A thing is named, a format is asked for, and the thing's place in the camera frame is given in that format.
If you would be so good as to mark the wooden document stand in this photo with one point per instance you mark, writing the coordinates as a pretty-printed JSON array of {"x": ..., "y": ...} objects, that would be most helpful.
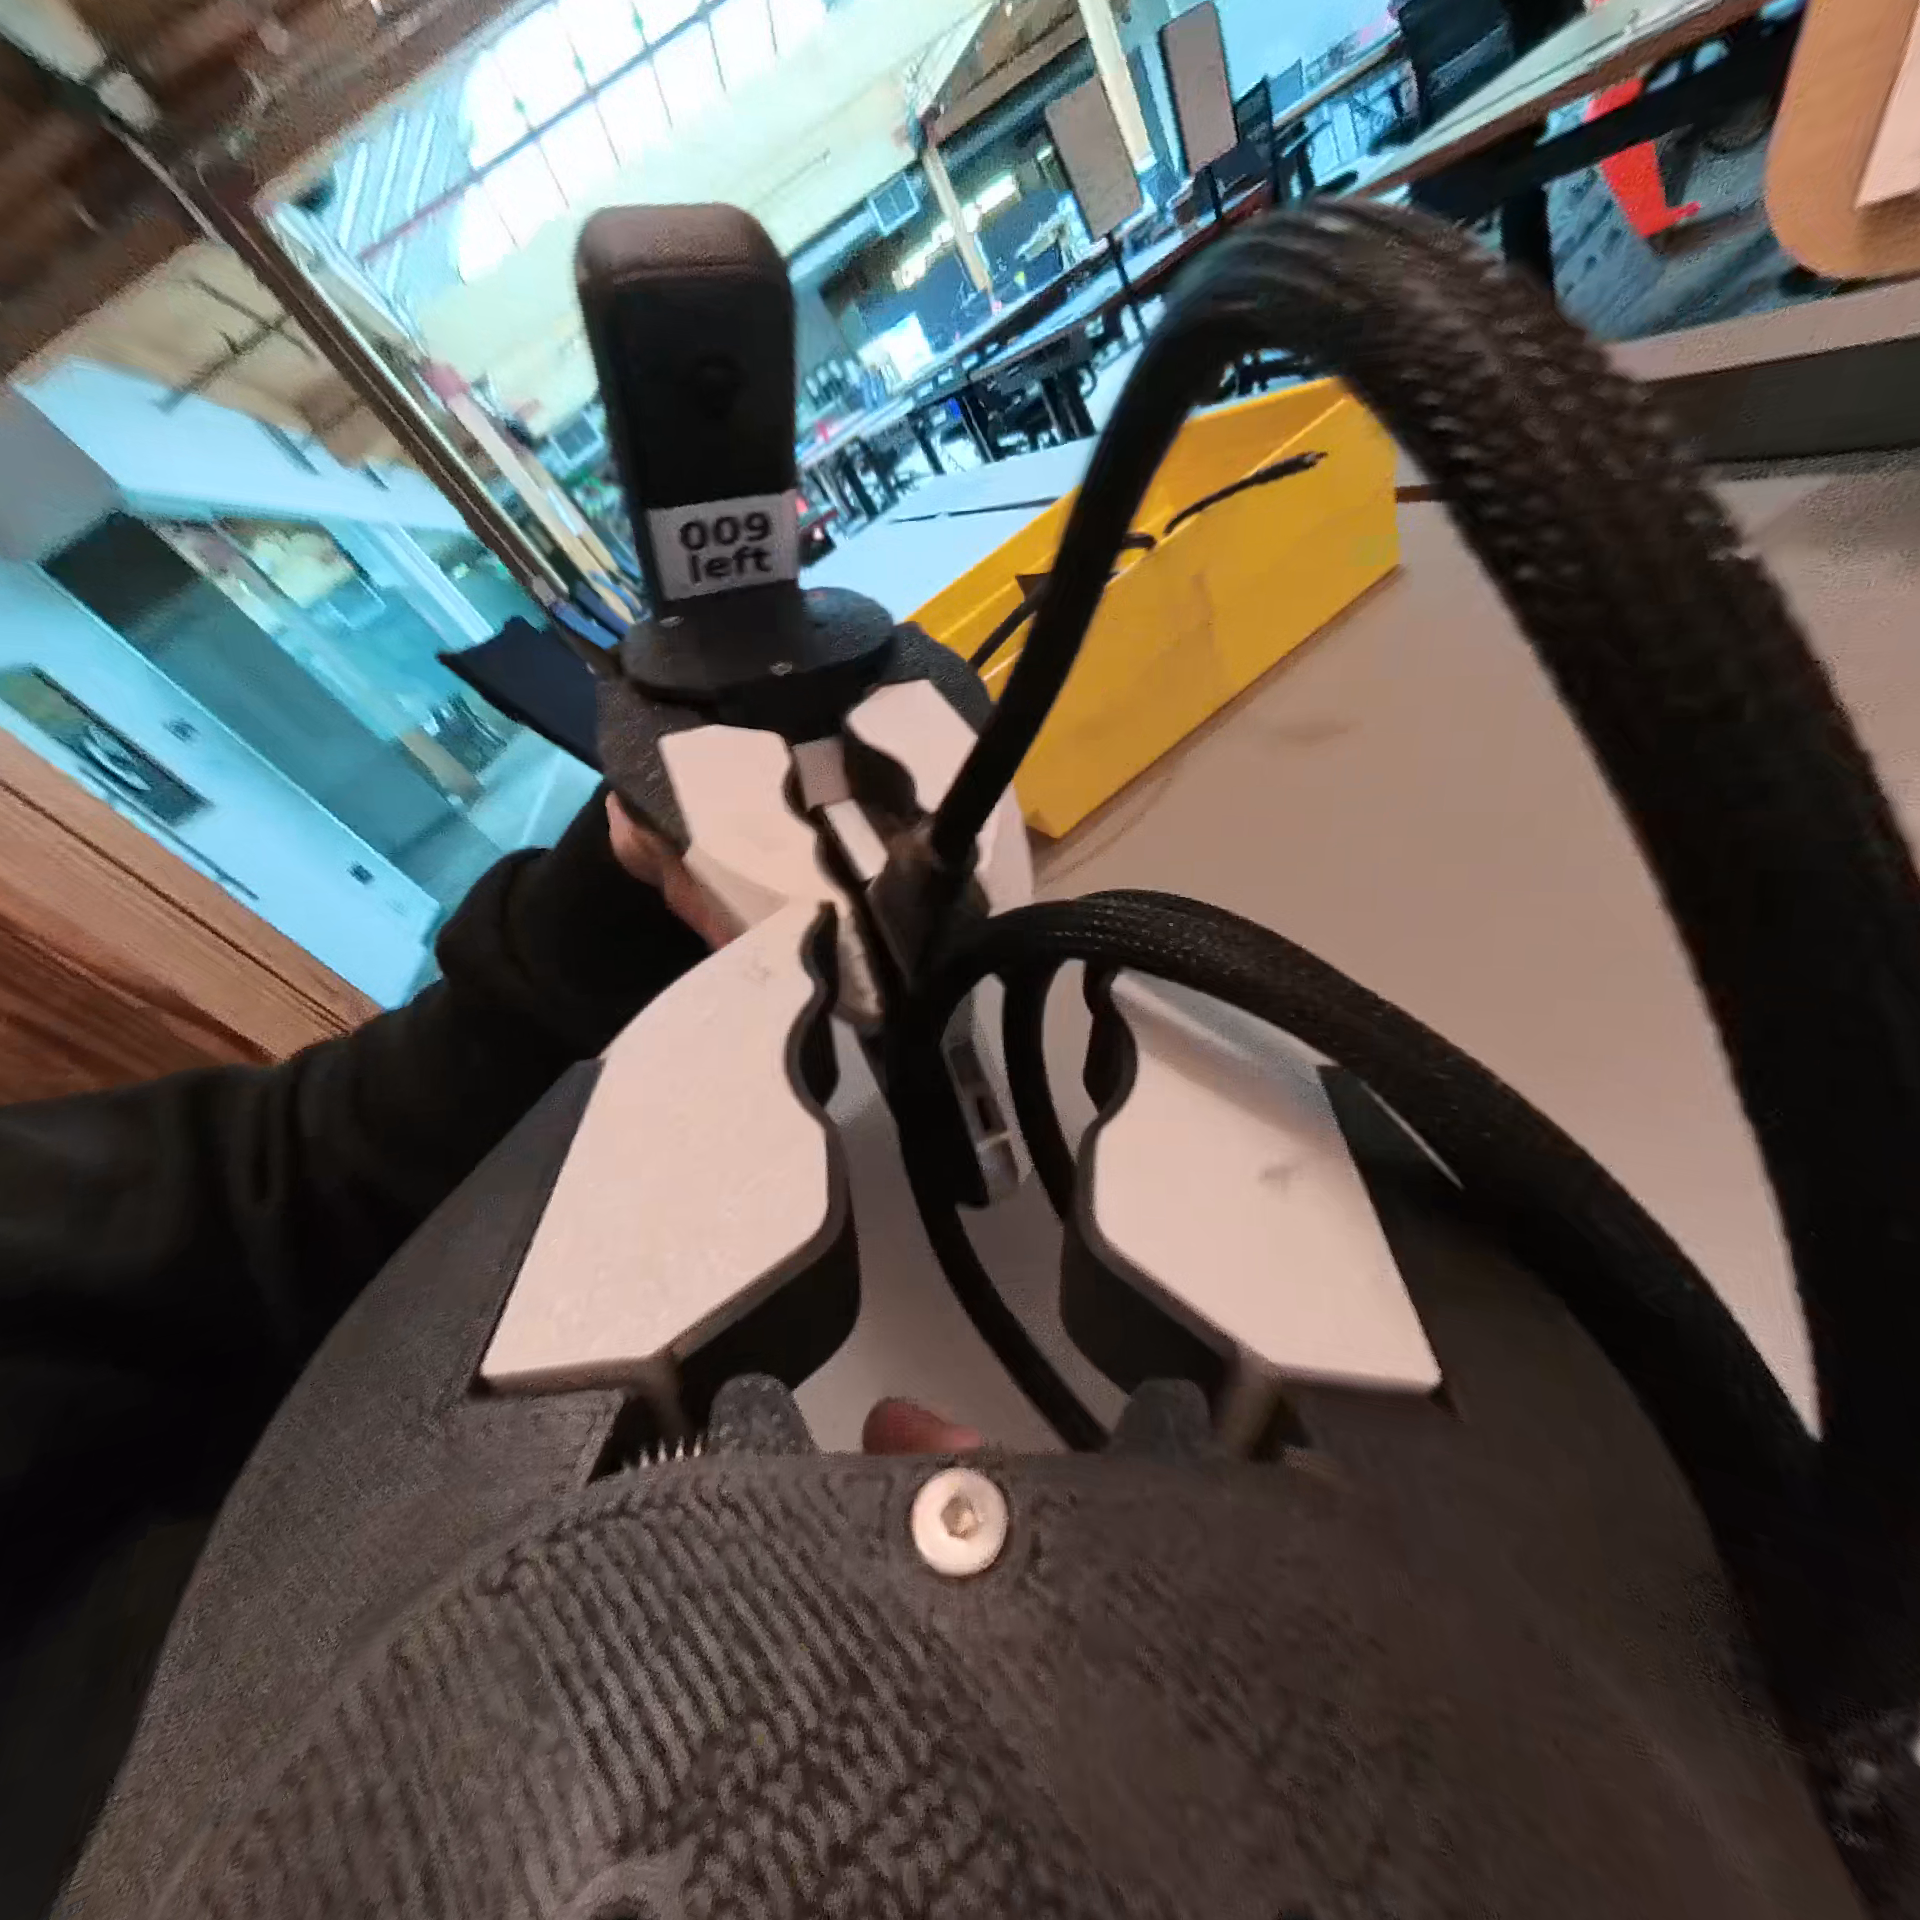
[{"x": 1822, "y": 148}]

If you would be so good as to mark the person's right hand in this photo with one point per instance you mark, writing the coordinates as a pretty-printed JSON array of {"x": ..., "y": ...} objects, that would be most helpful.
[{"x": 921, "y": 1429}]

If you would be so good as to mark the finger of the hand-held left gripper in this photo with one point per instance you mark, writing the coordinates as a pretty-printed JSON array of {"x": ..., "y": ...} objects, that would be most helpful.
[
  {"x": 914, "y": 751},
  {"x": 727, "y": 826}
]

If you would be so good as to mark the orange plastic object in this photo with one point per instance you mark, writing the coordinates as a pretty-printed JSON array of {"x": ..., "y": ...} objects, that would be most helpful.
[{"x": 1642, "y": 165}]

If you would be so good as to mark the grey partition panel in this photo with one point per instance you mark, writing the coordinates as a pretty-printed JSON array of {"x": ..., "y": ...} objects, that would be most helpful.
[
  {"x": 1200, "y": 82},
  {"x": 1096, "y": 157}
]

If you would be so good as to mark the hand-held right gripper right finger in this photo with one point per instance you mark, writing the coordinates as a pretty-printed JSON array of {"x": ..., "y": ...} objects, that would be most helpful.
[{"x": 1243, "y": 1213}]

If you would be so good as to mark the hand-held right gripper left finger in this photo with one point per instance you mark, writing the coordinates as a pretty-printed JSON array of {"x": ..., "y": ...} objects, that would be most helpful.
[{"x": 674, "y": 1184}]

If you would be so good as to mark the person's left hand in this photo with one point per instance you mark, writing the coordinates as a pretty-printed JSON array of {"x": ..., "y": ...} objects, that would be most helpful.
[{"x": 667, "y": 891}]

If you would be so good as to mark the yellow plastic bin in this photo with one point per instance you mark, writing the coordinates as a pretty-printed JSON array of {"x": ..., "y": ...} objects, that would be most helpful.
[{"x": 1200, "y": 645}]

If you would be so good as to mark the person's left forearm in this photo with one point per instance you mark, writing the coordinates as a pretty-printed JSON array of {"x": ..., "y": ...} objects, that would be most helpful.
[{"x": 224, "y": 1201}]

